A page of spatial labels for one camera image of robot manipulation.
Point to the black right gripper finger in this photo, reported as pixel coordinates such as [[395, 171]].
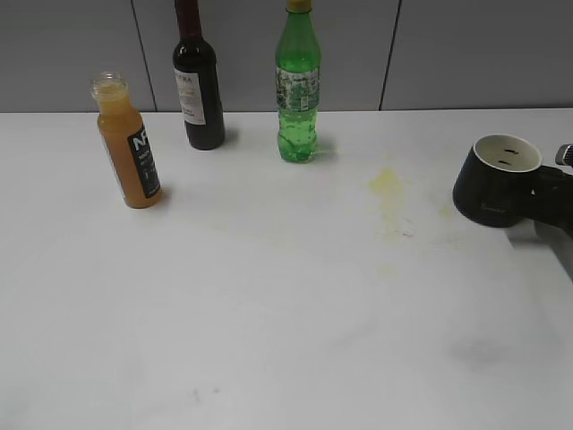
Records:
[[521, 203]]

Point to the NFC orange juice bottle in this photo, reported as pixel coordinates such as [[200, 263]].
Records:
[[128, 147]]

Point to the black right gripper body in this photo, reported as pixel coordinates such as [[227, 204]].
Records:
[[558, 236]]

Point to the black mug white inside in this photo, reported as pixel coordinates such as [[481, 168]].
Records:
[[498, 173]]

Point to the dark red wine bottle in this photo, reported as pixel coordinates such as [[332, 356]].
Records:
[[195, 67]]

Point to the green plastic soda bottle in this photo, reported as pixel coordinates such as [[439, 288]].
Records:
[[298, 78]]

